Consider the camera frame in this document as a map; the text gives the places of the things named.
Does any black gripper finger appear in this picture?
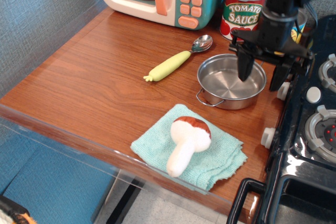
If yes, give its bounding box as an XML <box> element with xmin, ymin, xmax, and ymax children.
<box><xmin>237</xmin><ymin>47</ymin><xmax>255</xmax><ymax>81</ymax></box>
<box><xmin>269</xmin><ymin>58</ymin><xmax>296</xmax><ymax>91</ymax></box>

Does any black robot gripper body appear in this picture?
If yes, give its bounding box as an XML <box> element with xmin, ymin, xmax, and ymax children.
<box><xmin>229</xmin><ymin>8</ymin><xmax>313</xmax><ymax>65</ymax></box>

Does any small stainless steel pot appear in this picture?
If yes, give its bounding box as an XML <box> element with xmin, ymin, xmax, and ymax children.
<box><xmin>196</xmin><ymin>54</ymin><xmax>267</xmax><ymax>110</ymax></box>

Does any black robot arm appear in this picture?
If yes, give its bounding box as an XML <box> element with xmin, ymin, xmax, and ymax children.
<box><xmin>229</xmin><ymin>0</ymin><xmax>316</xmax><ymax>91</ymax></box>

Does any light blue cloth napkin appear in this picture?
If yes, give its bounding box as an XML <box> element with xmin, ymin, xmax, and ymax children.
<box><xmin>131</xmin><ymin>104</ymin><xmax>247</xmax><ymax>194</ymax></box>

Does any pineapple slices can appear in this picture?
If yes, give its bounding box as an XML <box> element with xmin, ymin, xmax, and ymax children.
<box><xmin>291</xmin><ymin>8</ymin><xmax>308</xmax><ymax>44</ymax></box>

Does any tomato sauce can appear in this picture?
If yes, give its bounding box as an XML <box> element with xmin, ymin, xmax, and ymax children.
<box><xmin>220</xmin><ymin>0</ymin><xmax>266</xmax><ymax>40</ymax></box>

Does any plush mushroom toy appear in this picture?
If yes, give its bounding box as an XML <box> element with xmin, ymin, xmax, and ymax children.
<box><xmin>166</xmin><ymin>116</ymin><xmax>212</xmax><ymax>177</ymax></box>

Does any black toy stove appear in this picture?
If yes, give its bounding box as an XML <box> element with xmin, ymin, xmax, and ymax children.
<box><xmin>227</xmin><ymin>15</ymin><xmax>335</xmax><ymax>223</ymax></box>

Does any clear acrylic table guard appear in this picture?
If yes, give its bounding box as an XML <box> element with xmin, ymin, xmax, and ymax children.
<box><xmin>1</xmin><ymin>119</ymin><xmax>227</xmax><ymax>223</ymax></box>

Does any spoon with green handle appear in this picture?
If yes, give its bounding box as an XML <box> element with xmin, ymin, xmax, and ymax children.
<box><xmin>143</xmin><ymin>35</ymin><xmax>213</xmax><ymax>82</ymax></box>

